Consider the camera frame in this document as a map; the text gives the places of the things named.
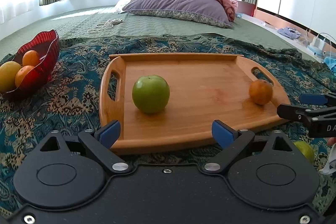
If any green apple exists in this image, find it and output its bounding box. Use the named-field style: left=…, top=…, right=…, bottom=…
left=293, top=140, right=314, bottom=164
left=132, top=75, right=170, bottom=114

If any large orange fruit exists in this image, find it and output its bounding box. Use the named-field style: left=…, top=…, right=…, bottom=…
left=249, top=80, right=273, bottom=105

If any wooden serving tray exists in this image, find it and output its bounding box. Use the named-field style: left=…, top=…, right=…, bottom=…
left=99, top=53, right=289, bottom=155

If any blue clothes pile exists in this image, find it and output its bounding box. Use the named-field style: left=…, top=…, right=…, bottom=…
left=277, top=27, right=302, bottom=40

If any orange in bowl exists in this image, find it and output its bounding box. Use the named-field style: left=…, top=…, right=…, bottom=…
left=22, top=50, right=40, bottom=66
left=15, top=65, right=34, bottom=88

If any red glass fruit bowl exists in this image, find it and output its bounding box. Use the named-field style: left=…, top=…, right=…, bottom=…
left=1, top=30, right=60, bottom=100

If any yellow lemon in bowl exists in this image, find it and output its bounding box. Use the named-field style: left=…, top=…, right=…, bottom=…
left=0, top=61, right=21, bottom=93

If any green quilted bedspread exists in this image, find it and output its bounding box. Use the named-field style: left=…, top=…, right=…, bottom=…
left=1, top=7, right=313, bottom=60

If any purple pillow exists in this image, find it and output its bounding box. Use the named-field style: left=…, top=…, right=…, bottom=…
left=122, top=0, right=232, bottom=28

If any white cable on bed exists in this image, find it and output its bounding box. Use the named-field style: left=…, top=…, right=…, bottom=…
left=87, top=17, right=124, bottom=35

